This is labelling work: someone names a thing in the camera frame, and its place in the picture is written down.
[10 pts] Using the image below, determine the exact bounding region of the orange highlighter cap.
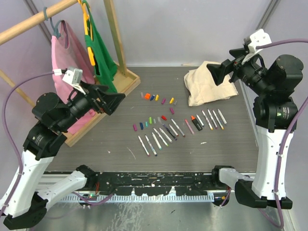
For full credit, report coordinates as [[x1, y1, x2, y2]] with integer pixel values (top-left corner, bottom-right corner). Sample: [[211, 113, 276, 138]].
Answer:
[[144, 93, 151, 100]]

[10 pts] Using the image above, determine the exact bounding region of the beige cloth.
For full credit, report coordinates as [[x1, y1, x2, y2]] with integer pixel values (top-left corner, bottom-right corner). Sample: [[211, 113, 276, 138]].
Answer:
[[183, 61, 238, 107]]

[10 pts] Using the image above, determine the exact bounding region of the pink pen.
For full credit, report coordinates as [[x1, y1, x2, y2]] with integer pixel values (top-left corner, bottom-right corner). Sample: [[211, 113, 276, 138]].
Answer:
[[184, 119, 194, 135]]

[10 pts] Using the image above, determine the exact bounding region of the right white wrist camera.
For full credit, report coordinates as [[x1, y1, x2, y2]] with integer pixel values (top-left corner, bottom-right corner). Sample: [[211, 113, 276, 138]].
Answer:
[[242, 29, 271, 64]]

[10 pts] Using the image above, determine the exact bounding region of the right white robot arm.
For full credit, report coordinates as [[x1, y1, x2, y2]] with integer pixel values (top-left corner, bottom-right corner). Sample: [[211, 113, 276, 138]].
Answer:
[[207, 48, 304, 209]]

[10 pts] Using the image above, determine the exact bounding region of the dark purple marker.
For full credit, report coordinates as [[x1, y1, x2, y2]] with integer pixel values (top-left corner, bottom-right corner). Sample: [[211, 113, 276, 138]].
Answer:
[[162, 124, 177, 140]]

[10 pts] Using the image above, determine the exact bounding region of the wooden clothes rack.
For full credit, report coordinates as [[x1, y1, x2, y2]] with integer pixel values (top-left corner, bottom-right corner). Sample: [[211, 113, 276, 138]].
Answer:
[[0, 0, 141, 147]]

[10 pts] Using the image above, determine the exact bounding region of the white grey marker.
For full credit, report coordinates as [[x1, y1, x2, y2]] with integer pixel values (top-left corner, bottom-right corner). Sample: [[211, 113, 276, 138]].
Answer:
[[159, 128, 172, 143]]

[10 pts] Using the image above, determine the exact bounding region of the orange black highlighter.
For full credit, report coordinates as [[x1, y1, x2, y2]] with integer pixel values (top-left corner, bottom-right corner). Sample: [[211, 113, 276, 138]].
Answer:
[[191, 116, 203, 131]]

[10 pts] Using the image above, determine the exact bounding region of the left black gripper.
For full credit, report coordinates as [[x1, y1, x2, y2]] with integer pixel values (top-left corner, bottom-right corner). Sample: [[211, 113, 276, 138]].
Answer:
[[57, 80, 125, 131]]

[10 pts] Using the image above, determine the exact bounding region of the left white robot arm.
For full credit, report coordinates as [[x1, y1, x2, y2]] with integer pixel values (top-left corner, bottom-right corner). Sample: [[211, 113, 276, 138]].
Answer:
[[1, 82, 125, 230]]

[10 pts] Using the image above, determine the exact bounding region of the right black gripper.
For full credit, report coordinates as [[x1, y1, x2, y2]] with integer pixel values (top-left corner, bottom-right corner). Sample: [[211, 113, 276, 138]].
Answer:
[[207, 46, 272, 95]]

